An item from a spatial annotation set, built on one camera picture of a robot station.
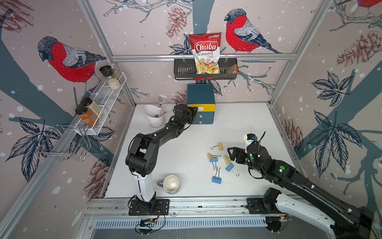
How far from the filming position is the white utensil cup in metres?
1.00

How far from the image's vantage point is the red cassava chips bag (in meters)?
0.81

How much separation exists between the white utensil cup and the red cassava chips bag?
0.39 metres
